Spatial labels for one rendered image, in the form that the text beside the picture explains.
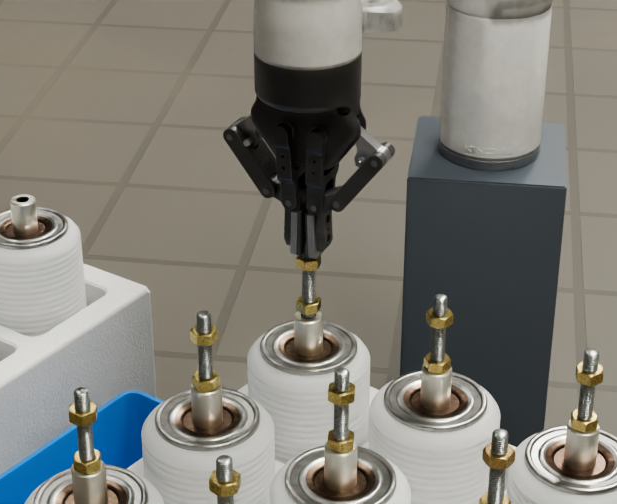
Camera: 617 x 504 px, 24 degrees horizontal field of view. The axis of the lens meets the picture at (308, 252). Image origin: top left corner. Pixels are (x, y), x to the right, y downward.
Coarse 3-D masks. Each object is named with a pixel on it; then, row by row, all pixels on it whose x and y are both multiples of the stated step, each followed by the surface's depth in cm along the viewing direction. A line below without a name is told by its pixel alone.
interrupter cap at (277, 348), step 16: (272, 336) 114; (288, 336) 114; (336, 336) 114; (352, 336) 114; (272, 352) 112; (288, 352) 112; (336, 352) 112; (352, 352) 112; (288, 368) 110; (304, 368) 110; (320, 368) 110; (336, 368) 110
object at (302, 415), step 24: (264, 360) 111; (360, 360) 112; (264, 384) 111; (288, 384) 109; (312, 384) 109; (360, 384) 111; (288, 408) 110; (312, 408) 110; (360, 408) 112; (288, 432) 111; (312, 432) 111; (360, 432) 114; (288, 456) 112
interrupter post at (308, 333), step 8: (320, 312) 112; (296, 320) 111; (304, 320) 111; (312, 320) 111; (320, 320) 111; (296, 328) 111; (304, 328) 111; (312, 328) 111; (320, 328) 111; (296, 336) 112; (304, 336) 111; (312, 336) 111; (320, 336) 112; (296, 344) 112; (304, 344) 112; (312, 344) 111; (320, 344) 112; (304, 352) 112; (312, 352) 112; (320, 352) 112
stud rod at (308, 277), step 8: (304, 240) 108; (304, 248) 108; (304, 256) 108; (304, 272) 109; (312, 272) 109; (304, 280) 110; (312, 280) 110; (304, 288) 110; (312, 288) 110; (304, 296) 110; (312, 296) 110
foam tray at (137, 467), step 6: (246, 384) 121; (240, 390) 120; (246, 390) 120; (372, 390) 120; (378, 390) 120; (372, 396) 120; (366, 444) 114; (138, 462) 112; (276, 462) 112; (132, 468) 111; (138, 468) 111; (276, 468) 111; (504, 486) 113; (504, 492) 109
